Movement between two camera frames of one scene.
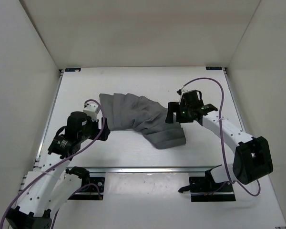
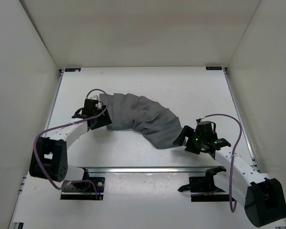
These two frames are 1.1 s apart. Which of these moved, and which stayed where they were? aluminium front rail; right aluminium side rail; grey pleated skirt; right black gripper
Moved: right black gripper
Stayed: aluminium front rail; grey pleated skirt; right aluminium side rail
